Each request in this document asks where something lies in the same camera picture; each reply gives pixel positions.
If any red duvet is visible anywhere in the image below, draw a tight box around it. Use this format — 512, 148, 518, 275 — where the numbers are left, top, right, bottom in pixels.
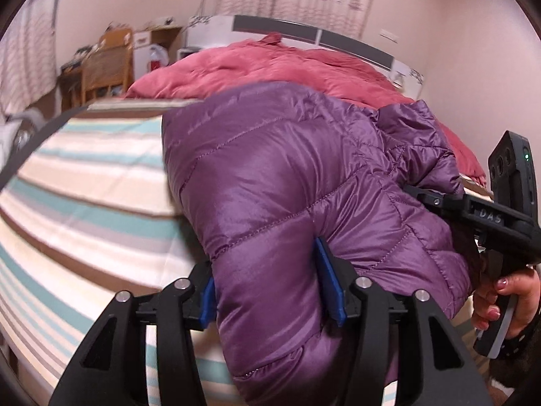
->
124, 31, 487, 187

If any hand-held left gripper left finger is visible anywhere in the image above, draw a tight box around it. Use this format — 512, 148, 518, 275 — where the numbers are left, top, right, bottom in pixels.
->
48, 261, 217, 406

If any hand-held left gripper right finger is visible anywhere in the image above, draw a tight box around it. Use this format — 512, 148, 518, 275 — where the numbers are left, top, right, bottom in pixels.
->
315, 237, 493, 406

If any white and grey headboard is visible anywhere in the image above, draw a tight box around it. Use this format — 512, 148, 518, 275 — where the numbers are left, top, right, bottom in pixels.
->
182, 14, 425, 98

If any wooden wicker chair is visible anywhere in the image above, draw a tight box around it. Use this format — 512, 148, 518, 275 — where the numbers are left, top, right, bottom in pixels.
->
80, 44, 134, 102

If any purple quilted jacket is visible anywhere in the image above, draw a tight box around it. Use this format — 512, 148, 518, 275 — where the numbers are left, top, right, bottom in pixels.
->
161, 82, 485, 406

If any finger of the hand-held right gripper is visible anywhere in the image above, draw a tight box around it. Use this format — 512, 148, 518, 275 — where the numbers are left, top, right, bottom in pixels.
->
403, 184, 466, 217

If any person's right forearm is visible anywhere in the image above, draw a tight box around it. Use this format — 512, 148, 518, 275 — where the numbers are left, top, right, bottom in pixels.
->
490, 308, 541, 390

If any red and white plastic bag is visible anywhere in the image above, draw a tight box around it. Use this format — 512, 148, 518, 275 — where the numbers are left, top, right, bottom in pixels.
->
146, 44, 168, 72

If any person's right hand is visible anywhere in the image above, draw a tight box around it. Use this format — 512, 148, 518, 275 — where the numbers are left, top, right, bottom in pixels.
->
470, 270, 541, 340

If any striped bed sheet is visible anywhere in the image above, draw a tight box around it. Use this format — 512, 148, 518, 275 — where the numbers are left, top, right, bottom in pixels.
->
0, 97, 495, 406

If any wooden desk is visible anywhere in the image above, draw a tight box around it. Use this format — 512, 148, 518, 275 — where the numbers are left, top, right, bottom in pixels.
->
57, 27, 135, 111

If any wooden shelf unit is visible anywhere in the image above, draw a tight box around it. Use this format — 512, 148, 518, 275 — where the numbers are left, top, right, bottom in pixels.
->
133, 25, 184, 72

